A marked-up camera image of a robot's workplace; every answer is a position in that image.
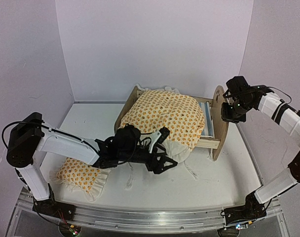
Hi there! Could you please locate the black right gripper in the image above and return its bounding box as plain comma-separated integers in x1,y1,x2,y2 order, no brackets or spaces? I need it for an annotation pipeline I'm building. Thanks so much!
221,97,252,123

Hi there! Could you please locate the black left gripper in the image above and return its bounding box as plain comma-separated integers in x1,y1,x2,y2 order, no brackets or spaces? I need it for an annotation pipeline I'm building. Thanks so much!
119,145,178,174

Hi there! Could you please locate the wooden striped pet bed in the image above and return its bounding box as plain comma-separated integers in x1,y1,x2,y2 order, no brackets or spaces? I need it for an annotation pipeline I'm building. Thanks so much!
114,84,228,161

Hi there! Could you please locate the duck print mattress cushion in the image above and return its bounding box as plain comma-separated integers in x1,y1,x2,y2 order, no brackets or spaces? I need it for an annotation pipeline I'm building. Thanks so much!
115,89,205,163

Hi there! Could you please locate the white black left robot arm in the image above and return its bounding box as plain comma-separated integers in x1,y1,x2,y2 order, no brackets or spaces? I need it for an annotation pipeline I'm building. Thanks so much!
3,112,177,222

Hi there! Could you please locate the duck print small pillow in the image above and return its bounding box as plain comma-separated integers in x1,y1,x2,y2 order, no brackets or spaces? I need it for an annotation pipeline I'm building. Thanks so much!
49,157,111,202

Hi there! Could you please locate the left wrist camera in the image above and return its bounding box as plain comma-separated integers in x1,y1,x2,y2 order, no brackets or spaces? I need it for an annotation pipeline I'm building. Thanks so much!
149,127,170,154

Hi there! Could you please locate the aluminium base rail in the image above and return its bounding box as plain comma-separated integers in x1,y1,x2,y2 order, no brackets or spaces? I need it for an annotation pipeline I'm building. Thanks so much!
6,187,289,237

